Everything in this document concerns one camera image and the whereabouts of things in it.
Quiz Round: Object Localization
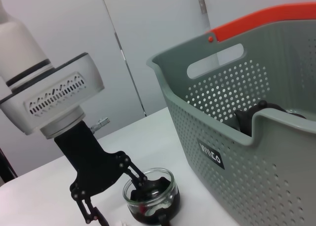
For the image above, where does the glass teacup black holder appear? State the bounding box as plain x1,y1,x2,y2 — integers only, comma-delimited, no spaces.
122,168,181,226

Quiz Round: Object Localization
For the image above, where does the grey perforated plastic storage bin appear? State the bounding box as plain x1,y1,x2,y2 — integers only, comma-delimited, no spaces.
146,18,316,226

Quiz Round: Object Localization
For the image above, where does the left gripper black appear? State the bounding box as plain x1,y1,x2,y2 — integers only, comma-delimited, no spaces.
54,121,149,226

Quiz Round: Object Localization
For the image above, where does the dark clay teapot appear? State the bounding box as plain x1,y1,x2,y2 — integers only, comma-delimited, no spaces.
234,100,308,135

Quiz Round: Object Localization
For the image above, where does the orange bin carry handle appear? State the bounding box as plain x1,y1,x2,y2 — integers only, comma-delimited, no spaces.
204,3,316,43

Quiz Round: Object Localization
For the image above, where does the left gripper silver cable connector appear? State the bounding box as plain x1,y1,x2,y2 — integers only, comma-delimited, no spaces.
90,116,110,133

